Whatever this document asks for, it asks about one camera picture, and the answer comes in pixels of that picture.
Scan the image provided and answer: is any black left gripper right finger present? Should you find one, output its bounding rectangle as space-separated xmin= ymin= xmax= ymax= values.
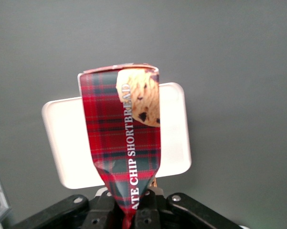
xmin=133 ymin=187 xmax=167 ymax=229

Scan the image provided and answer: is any red tartan cookie box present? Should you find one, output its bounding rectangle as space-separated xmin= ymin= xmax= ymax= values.
xmin=77 ymin=62 xmax=162 ymax=229

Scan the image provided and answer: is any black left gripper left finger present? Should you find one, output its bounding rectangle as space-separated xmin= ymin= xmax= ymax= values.
xmin=82 ymin=188 xmax=125 ymax=229

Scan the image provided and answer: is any white rectangular tray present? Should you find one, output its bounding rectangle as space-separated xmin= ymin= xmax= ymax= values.
xmin=41 ymin=82 xmax=192 ymax=190

